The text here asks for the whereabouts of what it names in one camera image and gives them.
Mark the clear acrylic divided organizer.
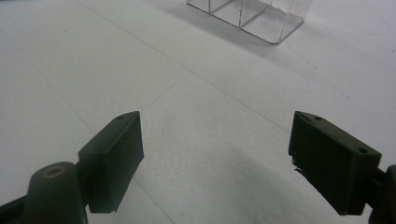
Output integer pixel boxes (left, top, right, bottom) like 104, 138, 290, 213
186, 0, 314, 46

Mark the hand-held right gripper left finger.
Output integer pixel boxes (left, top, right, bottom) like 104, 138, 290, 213
77, 110, 145, 215

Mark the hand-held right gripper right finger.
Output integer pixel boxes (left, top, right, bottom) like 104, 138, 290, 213
288, 110, 383, 217

